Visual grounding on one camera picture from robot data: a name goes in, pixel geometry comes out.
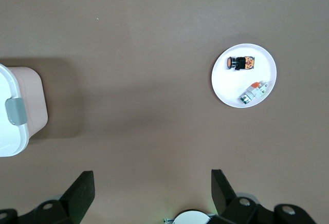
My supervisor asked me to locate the brown table mat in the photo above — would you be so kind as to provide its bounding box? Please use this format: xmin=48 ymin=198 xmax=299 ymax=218
xmin=0 ymin=0 xmax=329 ymax=224

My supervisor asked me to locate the white round plate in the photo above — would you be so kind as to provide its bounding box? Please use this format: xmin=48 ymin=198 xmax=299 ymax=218
xmin=211 ymin=43 xmax=278 ymax=108

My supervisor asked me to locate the white circuit breaker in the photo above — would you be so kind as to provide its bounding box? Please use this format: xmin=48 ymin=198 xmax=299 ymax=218
xmin=239 ymin=80 xmax=269 ymax=105

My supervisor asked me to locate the pink box with white lid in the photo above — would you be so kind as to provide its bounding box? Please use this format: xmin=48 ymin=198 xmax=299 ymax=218
xmin=0 ymin=63 xmax=49 ymax=157

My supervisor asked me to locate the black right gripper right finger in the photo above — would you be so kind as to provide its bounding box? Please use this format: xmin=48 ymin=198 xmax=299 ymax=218
xmin=205 ymin=169 xmax=275 ymax=224

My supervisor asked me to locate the orange push button switch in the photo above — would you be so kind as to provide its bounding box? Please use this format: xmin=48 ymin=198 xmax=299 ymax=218
xmin=226 ymin=56 xmax=255 ymax=71

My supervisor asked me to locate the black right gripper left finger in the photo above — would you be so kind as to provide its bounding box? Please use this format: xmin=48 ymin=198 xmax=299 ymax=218
xmin=18 ymin=170 xmax=96 ymax=224

